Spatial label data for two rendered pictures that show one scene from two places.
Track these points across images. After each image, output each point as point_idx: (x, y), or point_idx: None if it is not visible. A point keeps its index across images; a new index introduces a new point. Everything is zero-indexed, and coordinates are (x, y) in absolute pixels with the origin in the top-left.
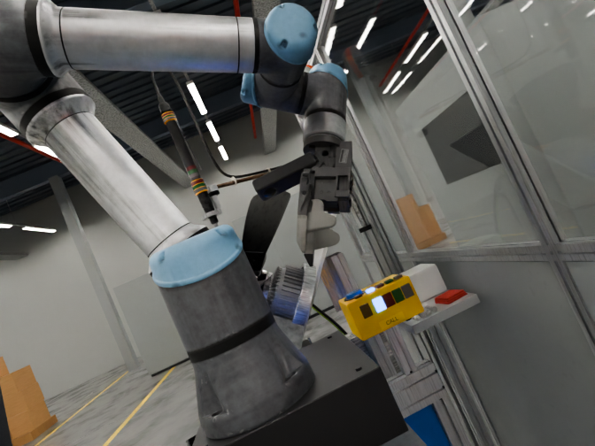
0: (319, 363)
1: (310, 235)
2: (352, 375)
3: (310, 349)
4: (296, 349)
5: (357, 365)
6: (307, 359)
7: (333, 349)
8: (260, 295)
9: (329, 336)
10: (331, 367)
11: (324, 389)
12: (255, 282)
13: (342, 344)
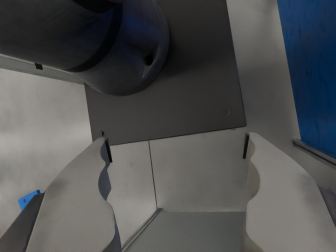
0: (149, 99)
1: (255, 192)
2: (96, 127)
3: (213, 84)
4: (103, 87)
5: (108, 133)
6: (175, 84)
7: (170, 115)
8: (38, 63)
9: (222, 112)
10: (126, 111)
11: (93, 105)
12: (20, 58)
13: (175, 125)
